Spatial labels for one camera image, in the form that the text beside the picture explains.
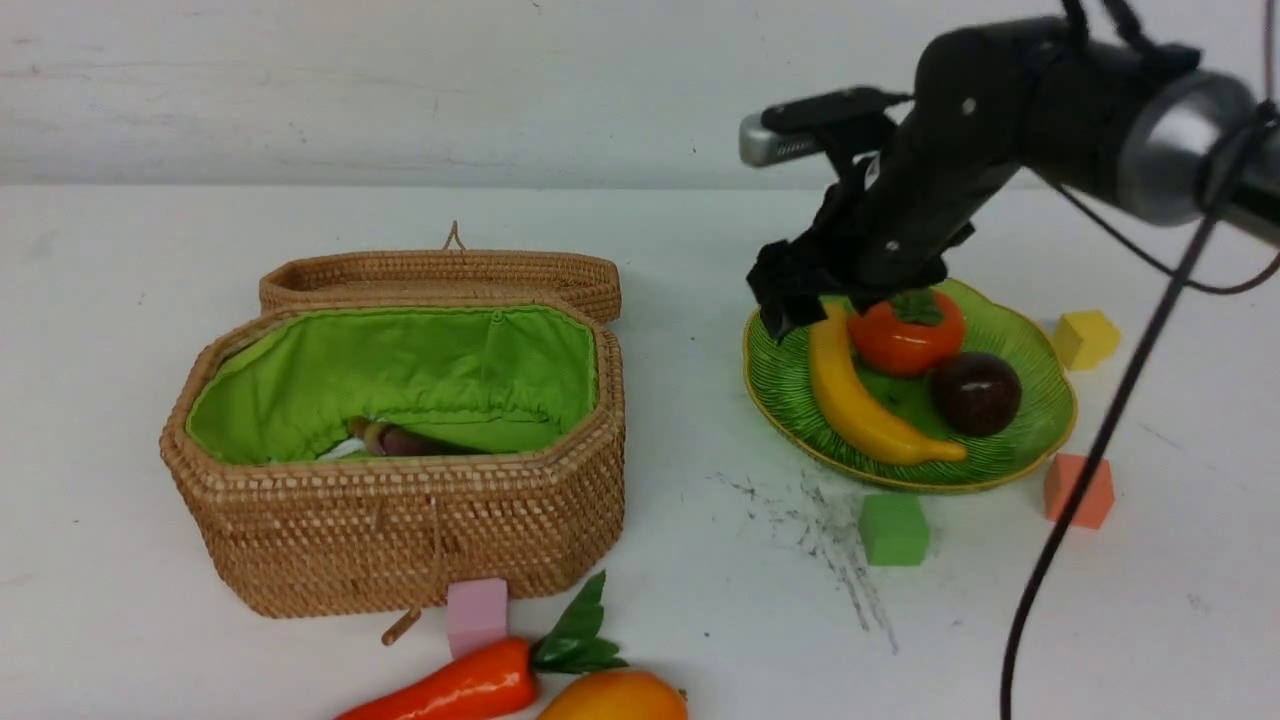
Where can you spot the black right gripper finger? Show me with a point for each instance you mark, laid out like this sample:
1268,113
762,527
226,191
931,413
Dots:
786,314

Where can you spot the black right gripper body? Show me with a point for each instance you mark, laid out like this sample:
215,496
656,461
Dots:
889,235

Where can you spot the orange persimmon toy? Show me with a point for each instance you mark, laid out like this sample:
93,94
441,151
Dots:
909,335

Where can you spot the yellow banana toy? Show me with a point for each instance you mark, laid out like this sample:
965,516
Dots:
853,412

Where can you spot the dark purple mangosteen toy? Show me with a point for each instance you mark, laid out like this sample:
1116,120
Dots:
978,394

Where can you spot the purple eggplant toy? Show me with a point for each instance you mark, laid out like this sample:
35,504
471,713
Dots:
384,439

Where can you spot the orange mango toy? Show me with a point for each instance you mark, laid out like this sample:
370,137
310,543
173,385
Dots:
618,694

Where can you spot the orange carrot toy green leaves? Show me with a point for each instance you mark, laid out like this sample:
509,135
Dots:
502,678

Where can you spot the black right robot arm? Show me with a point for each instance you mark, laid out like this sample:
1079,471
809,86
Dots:
1139,126

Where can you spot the green leaf-shaped plate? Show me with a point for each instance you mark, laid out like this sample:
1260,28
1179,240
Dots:
777,378

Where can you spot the yellow foam cube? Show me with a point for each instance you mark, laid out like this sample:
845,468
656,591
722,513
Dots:
1084,339

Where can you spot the green foam cube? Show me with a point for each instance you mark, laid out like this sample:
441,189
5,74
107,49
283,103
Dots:
893,530

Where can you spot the orange foam cube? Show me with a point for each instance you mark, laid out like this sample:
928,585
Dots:
1059,482

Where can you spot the woven rattan basket lid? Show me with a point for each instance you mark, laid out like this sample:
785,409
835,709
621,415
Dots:
396,277

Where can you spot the pink foam cube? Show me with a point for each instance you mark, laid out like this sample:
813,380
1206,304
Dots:
476,614

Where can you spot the woven rattan basket green lining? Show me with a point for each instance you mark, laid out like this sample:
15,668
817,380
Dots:
300,521

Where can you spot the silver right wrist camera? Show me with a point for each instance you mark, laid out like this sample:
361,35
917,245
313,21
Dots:
843,125

